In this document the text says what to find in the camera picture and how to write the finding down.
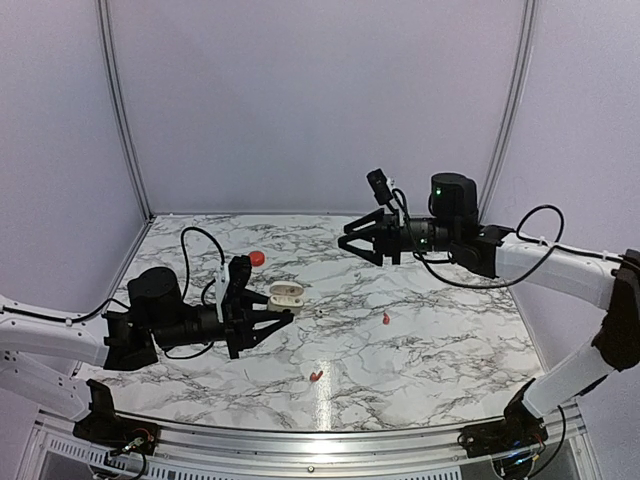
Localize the left aluminium frame post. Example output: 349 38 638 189
95 0 154 222

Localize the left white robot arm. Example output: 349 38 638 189
1 267 304 445

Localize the right aluminium frame post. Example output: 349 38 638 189
479 0 539 220

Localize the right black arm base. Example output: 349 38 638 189
457 380 548 458

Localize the front aluminium rail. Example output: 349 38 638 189
19 407 601 480

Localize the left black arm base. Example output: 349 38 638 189
73 380 159 455

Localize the red bottle cap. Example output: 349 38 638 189
249 251 266 267

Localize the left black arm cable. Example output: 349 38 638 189
0 226 226 360

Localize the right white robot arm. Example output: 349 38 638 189
338 170 639 448

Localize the aluminium frame post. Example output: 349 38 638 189
95 0 154 222
479 0 539 220

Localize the white earbud charging case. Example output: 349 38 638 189
267 281 305 314

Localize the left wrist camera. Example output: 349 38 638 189
214 255 252 323

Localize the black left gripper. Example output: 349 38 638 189
152 291 294 361

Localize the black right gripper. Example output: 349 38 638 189
338 208 459 267

